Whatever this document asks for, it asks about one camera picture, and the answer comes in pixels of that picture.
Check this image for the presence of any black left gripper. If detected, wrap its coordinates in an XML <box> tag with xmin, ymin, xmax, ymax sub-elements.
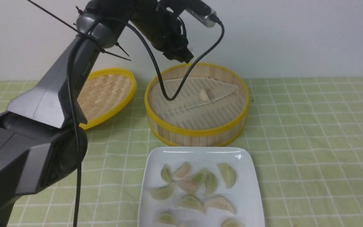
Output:
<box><xmin>130</xmin><ymin>0</ymin><xmax>193</xmax><ymax>63</ymax></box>

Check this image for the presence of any white dumpling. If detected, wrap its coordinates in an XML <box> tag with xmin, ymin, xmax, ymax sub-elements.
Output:
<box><xmin>199</xmin><ymin>89</ymin><xmax>210</xmax><ymax>102</ymax></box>

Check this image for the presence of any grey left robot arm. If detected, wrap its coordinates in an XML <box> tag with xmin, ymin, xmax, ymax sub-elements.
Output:
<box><xmin>0</xmin><ymin>0</ymin><xmax>193</xmax><ymax>227</ymax></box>

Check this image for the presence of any white square plate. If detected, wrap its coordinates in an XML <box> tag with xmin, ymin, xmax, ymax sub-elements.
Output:
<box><xmin>137</xmin><ymin>147</ymin><xmax>265</xmax><ymax>227</ymax></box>

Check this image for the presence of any yellow rimmed bamboo steamer lid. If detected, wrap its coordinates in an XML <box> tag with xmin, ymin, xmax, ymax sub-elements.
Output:
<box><xmin>77</xmin><ymin>68</ymin><xmax>137</xmax><ymax>130</ymax></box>

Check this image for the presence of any beige steamer liner cloth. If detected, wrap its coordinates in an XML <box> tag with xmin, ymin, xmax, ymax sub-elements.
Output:
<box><xmin>147</xmin><ymin>78</ymin><xmax>247</xmax><ymax>130</ymax></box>

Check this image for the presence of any yellow rimmed bamboo steamer basket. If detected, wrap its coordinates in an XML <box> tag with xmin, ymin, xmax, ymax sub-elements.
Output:
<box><xmin>144</xmin><ymin>63</ymin><xmax>250</xmax><ymax>147</ymax></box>

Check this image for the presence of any pink dumpling top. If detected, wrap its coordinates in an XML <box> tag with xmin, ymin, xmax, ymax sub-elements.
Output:
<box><xmin>172</xmin><ymin>161</ymin><xmax>191</xmax><ymax>179</ymax></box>

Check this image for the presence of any pink dumpling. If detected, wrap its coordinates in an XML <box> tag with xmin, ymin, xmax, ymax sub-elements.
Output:
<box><xmin>175</xmin><ymin>180</ymin><xmax>199</xmax><ymax>194</ymax></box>
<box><xmin>172</xmin><ymin>161</ymin><xmax>191</xmax><ymax>179</ymax></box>

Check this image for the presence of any small green dumpling top left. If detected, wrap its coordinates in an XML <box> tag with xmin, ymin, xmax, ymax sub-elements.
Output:
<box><xmin>160</xmin><ymin>164</ymin><xmax>172</xmax><ymax>183</ymax></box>

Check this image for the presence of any green dumpling top centre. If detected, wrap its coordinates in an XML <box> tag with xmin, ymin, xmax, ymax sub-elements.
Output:
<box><xmin>188</xmin><ymin>168</ymin><xmax>208</xmax><ymax>187</ymax></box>

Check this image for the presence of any green dumpling centre right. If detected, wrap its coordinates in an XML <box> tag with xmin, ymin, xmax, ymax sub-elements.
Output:
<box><xmin>204</xmin><ymin>171</ymin><xmax>217</xmax><ymax>195</ymax></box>

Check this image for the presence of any green dumpling top right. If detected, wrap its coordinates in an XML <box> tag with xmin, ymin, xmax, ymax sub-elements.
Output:
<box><xmin>216</xmin><ymin>163</ymin><xmax>237</xmax><ymax>189</ymax></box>

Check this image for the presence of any pink dumpling centre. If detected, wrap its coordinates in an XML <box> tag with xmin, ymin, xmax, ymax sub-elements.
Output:
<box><xmin>175</xmin><ymin>180</ymin><xmax>199</xmax><ymax>194</ymax></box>

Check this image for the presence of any green dumpling lower centre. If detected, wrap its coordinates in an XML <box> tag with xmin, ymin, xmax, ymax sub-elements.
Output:
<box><xmin>175</xmin><ymin>195</ymin><xmax>206</xmax><ymax>214</ymax></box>

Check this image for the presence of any pale dumpling lower right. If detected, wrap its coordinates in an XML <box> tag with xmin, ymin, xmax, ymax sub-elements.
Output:
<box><xmin>204</xmin><ymin>195</ymin><xmax>236</xmax><ymax>215</ymax></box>

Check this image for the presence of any green checked tablecloth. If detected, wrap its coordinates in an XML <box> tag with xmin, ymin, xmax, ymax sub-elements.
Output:
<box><xmin>0</xmin><ymin>77</ymin><xmax>363</xmax><ymax>227</ymax></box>

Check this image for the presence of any green dumpling bottom right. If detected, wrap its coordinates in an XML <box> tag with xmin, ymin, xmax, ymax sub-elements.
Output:
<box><xmin>220</xmin><ymin>218</ymin><xmax>244</xmax><ymax>227</ymax></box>

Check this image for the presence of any black camera cable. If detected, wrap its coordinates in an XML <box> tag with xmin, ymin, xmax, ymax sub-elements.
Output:
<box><xmin>67</xmin><ymin>16</ymin><xmax>225</xmax><ymax>227</ymax></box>

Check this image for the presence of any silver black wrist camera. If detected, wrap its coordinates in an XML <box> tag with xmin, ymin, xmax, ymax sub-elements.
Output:
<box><xmin>166</xmin><ymin>0</ymin><xmax>222</xmax><ymax>28</ymax></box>

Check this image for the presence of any black cable tie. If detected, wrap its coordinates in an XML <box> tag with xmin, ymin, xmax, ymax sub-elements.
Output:
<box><xmin>27</xmin><ymin>0</ymin><xmax>131</xmax><ymax>61</ymax></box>

